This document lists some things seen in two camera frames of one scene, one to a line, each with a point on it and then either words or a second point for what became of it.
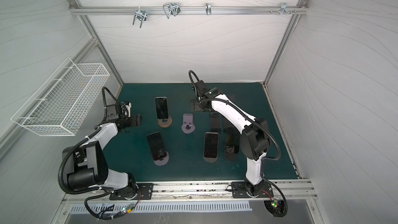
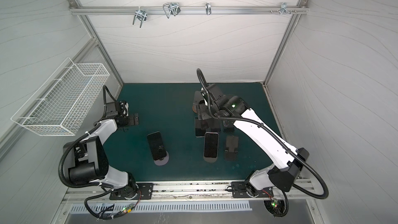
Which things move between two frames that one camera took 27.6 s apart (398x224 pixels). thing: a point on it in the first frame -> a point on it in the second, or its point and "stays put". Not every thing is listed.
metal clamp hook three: x=208 y=7 stays put
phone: x=161 y=107 -> x=200 y=127
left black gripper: x=133 y=122 stays put
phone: x=215 y=123 stays put
